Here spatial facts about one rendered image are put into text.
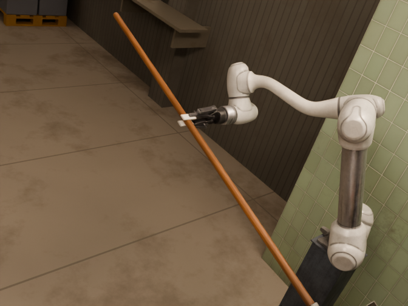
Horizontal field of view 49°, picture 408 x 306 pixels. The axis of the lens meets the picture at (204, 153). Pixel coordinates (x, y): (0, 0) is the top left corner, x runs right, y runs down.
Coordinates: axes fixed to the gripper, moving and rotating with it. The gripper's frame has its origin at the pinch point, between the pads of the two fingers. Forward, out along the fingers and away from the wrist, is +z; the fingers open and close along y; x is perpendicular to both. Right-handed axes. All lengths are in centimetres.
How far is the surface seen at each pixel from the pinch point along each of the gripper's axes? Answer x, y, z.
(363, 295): -91, 84, -123
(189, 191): 62, 167, -113
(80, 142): 156, 189, -50
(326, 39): 83, 15, -199
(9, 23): 438, 254, -70
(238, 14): 177, 56, -192
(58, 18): 445, 247, -139
